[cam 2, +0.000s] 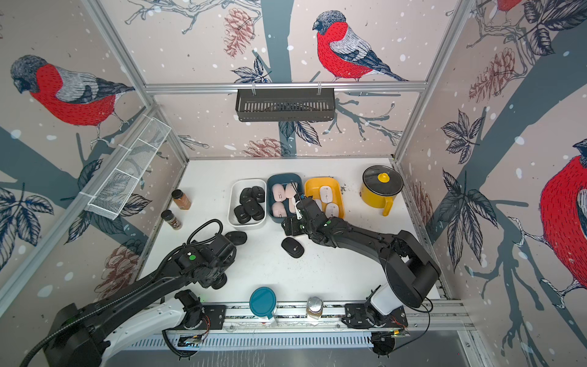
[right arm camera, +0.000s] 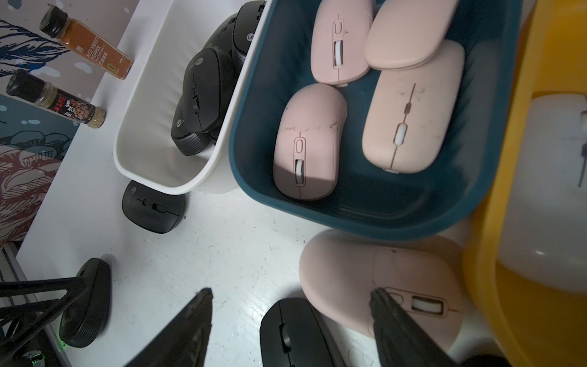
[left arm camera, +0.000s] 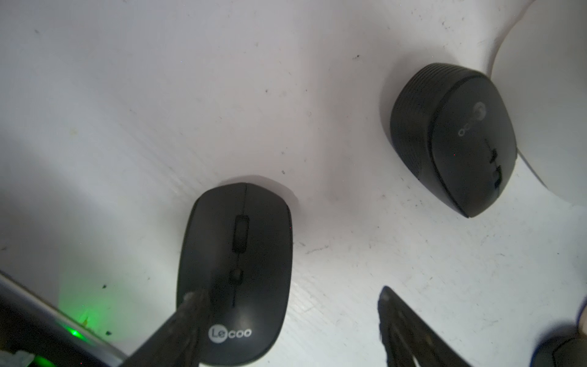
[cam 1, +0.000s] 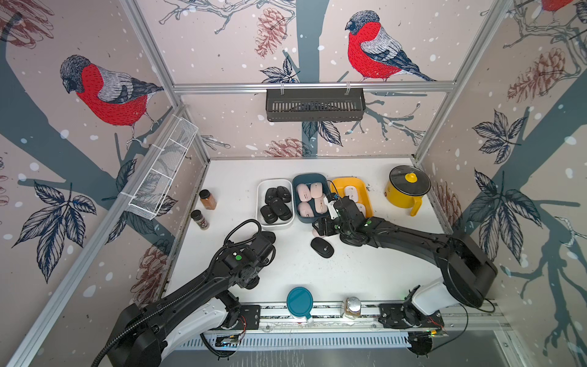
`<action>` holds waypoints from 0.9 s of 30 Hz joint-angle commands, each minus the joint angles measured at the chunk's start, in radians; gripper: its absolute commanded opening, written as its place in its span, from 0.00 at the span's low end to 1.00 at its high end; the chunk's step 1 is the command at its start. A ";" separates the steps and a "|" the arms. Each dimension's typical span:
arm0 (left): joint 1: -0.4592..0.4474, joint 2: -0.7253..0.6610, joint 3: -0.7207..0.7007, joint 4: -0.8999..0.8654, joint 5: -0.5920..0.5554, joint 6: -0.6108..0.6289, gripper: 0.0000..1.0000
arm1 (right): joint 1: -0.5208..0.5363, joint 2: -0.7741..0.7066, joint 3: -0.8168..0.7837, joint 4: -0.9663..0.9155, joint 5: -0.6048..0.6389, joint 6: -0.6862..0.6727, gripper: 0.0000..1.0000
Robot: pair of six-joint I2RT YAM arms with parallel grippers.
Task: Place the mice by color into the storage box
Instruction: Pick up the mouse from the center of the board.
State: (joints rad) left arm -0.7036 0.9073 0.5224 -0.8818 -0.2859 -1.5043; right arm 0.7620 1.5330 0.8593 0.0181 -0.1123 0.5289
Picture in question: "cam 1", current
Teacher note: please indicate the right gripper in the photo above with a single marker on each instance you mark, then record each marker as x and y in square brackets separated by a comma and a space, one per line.
[328, 230]

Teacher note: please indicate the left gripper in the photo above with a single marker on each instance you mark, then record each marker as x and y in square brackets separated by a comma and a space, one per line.
[248, 284]

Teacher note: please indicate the white mouse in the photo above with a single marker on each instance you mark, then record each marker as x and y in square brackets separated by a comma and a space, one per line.
[352, 193]
[362, 209]

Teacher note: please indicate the black mouse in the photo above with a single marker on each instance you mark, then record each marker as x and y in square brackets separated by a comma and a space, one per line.
[281, 210]
[284, 194]
[268, 215]
[270, 236]
[270, 194]
[322, 247]

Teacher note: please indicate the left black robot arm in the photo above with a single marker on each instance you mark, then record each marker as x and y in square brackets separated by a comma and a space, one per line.
[143, 336]

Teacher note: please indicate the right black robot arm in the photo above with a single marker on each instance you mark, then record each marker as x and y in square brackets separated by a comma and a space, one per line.
[467, 272]

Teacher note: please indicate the yellow storage box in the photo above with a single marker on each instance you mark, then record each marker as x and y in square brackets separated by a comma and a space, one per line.
[337, 186]

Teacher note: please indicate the teal storage box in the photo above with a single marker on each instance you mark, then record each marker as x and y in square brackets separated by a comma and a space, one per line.
[308, 179]

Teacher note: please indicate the white storage box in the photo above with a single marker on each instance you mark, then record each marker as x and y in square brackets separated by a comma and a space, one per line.
[262, 187]

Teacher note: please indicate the dark spice bottle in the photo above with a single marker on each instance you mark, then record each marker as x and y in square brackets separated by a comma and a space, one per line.
[198, 217]

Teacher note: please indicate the teal round lid container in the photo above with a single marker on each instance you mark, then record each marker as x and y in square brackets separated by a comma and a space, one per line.
[300, 303]

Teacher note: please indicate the brown spice bottle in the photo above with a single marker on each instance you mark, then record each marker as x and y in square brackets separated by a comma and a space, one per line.
[207, 199]

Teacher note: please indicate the yellow pot with black lid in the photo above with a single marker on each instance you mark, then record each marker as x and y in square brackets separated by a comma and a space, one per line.
[406, 188]

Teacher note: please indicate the small glass jar silver lid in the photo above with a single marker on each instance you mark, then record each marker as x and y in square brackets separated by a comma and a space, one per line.
[352, 308]

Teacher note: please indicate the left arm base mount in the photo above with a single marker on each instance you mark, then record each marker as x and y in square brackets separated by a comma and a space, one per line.
[243, 317]

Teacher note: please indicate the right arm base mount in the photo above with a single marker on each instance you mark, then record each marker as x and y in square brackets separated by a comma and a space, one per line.
[403, 315]

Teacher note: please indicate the white wire mesh shelf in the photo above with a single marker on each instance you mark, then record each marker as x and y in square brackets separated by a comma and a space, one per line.
[147, 200]

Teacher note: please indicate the black hanging wire basket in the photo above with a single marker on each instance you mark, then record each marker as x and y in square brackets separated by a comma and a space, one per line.
[315, 105]

